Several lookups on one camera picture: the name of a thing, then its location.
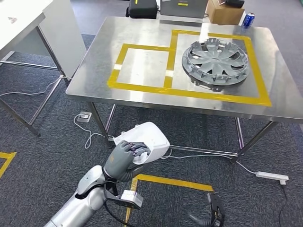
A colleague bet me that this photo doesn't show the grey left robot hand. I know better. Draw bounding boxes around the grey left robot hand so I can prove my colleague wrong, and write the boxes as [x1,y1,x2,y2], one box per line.
[104,140,152,183]

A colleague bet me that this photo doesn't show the white plastic mirror cover part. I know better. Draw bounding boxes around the white plastic mirror cover part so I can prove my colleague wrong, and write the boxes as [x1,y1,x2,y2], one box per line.
[113,121,171,166]

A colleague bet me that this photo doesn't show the stainless steel workbench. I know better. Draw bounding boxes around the stainless steel workbench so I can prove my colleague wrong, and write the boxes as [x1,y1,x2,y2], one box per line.
[66,16,303,165]

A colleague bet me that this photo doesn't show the floor socket box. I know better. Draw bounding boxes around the floor socket box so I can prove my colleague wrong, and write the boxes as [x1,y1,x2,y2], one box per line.
[77,111,92,123]

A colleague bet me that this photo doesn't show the black hard case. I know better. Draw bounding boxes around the black hard case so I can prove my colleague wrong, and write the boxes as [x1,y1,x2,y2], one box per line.
[125,0,159,19]

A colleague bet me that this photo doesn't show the grey plastic wheel cover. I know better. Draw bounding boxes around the grey plastic wheel cover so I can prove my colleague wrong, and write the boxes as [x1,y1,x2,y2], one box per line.
[181,37,250,92]

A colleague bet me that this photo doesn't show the grey equipment case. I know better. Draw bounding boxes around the grey equipment case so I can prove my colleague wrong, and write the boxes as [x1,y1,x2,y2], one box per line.
[159,0,209,19]

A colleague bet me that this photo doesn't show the white desk with metal legs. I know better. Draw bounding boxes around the white desk with metal legs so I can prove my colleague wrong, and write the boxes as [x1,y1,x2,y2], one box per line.
[0,0,87,137]

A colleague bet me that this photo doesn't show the cardboard box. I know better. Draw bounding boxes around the cardboard box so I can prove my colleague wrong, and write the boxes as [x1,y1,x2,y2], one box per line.
[206,0,246,26]

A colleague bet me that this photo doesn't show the long white power strip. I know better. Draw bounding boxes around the long white power strip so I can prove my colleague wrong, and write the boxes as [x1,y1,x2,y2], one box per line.
[255,171,289,186]

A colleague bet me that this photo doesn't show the black device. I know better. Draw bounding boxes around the black device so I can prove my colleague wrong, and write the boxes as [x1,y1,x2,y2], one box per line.
[224,0,245,9]

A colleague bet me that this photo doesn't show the blue drink can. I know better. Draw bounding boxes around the blue drink can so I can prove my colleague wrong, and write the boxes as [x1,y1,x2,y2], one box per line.
[243,12,255,29]

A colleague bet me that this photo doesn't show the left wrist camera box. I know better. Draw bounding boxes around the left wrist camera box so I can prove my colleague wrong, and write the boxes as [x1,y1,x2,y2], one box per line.
[104,183,144,210]

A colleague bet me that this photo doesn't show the white charger cable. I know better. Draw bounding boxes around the white charger cable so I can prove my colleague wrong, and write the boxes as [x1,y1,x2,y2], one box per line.
[73,113,115,150]

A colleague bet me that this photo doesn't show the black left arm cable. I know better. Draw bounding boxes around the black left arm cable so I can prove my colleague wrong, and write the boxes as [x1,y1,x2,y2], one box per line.
[104,182,133,227]

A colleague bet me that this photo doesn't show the thin white floor cable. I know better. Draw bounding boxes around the thin white floor cable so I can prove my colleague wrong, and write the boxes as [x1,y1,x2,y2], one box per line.
[0,76,63,98]

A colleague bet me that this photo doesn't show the white power strip cable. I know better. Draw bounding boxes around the white power strip cable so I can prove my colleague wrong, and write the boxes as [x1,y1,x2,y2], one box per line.
[161,148,258,175]

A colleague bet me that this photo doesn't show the black floor cable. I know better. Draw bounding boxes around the black floor cable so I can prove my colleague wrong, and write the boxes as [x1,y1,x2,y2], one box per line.
[278,184,289,227]

